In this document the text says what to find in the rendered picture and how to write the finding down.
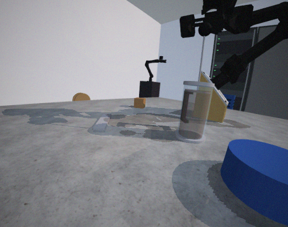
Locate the clear glass coffee press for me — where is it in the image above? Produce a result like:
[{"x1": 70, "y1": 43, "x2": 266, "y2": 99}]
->
[{"x1": 174, "y1": 23, "x2": 215, "y2": 144}]

